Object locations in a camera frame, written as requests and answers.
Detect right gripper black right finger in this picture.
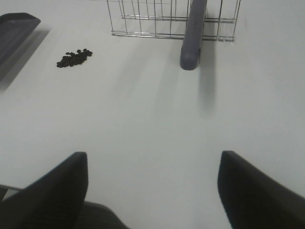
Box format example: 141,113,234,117
217,151,305,229

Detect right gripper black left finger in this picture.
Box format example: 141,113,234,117
0,152,88,229

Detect grey plastic dustpan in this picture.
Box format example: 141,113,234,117
0,12,41,87

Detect pile of coffee beans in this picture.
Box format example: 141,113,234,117
56,49,93,68

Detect chrome wire rack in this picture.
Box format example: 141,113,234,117
107,0,241,42

